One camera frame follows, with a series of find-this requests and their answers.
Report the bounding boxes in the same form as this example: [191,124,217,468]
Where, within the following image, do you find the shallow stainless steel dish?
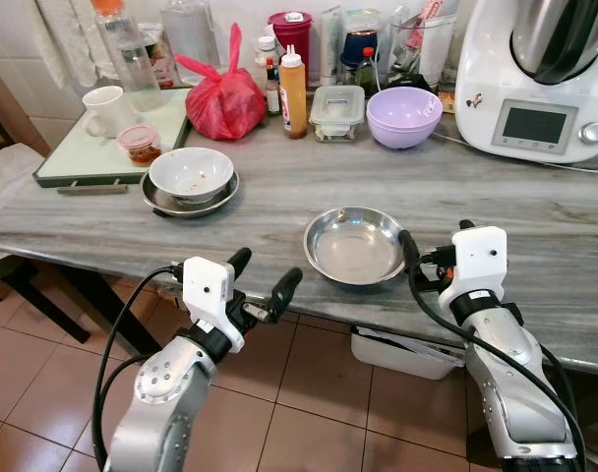
[141,171,241,220]
[304,206,408,288]

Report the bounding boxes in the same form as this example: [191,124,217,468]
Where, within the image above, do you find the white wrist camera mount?
[181,257,247,353]
[438,226,508,318]

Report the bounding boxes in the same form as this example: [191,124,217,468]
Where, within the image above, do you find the purple plastic bowl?
[366,87,445,150]

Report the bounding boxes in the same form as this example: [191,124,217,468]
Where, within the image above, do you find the red plastic bag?
[174,23,269,143]

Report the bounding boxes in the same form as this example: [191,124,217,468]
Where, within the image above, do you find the small white-capped sauce bottle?
[257,36,283,115]

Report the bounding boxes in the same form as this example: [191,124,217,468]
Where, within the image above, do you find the dark red canister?
[269,11,315,82]

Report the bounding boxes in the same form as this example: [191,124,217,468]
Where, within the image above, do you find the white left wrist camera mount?
[181,257,247,353]

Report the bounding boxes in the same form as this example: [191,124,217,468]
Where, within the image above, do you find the white hanging towel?
[33,0,99,66]

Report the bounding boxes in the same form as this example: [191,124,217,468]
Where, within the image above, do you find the clear glass jar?
[161,0,222,86]

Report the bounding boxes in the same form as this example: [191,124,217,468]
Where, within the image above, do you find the pale green tray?
[33,87,195,190]

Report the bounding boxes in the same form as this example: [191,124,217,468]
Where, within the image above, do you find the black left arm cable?
[90,265,188,469]

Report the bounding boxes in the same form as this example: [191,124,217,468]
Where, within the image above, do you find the white kitchen cooking machine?
[454,0,598,164]

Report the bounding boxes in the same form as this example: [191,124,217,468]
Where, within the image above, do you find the blue lidded jar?
[340,29,382,91]

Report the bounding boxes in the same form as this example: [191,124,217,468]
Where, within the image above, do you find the brown wooden chair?
[0,67,52,160]

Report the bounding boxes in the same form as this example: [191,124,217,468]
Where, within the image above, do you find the white plastic bag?
[0,144,46,223]

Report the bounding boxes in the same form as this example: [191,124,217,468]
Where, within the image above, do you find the white mug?
[82,86,139,140]

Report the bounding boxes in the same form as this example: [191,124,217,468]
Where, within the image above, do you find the clear bottle with orange cap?
[90,0,168,113]

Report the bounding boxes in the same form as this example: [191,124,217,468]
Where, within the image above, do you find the orange sauce squeeze bottle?
[278,45,310,141]

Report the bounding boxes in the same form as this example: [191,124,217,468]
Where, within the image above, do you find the clear lidded food container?
[310,85,367,144]

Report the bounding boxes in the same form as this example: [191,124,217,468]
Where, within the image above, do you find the white ceramic bowl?
[149,147,235,206]

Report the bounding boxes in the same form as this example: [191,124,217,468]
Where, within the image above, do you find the small red-lidded plastic tub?
[117,124,164,167]

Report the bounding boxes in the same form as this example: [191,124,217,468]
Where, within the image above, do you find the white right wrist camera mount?
[438,226,508,318]

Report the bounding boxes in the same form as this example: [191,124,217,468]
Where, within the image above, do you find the white power cable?
[432,128,598,177]

